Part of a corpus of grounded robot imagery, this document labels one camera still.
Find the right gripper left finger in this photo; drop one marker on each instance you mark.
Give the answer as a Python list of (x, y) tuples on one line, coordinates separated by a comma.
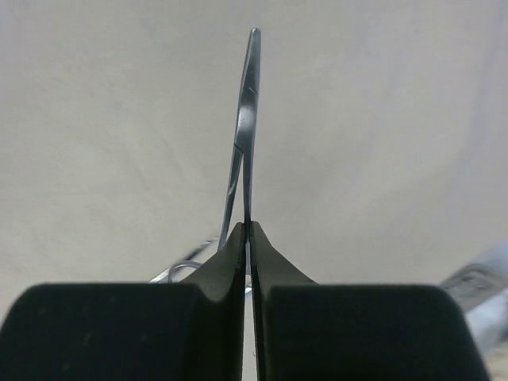
[(189, 330)]

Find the beige cloth mat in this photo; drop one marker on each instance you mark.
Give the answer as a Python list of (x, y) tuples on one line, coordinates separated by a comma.
[(381, 139)]

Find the steel hemostat forceps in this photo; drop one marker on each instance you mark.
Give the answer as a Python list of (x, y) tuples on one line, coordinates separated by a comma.
[(244, 136)]

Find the small hemostat forceps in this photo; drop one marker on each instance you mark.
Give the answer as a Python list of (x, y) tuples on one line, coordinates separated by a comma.
[(189, 262)]

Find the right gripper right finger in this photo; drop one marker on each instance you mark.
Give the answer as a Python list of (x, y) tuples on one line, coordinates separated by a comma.
[(308, 331)]

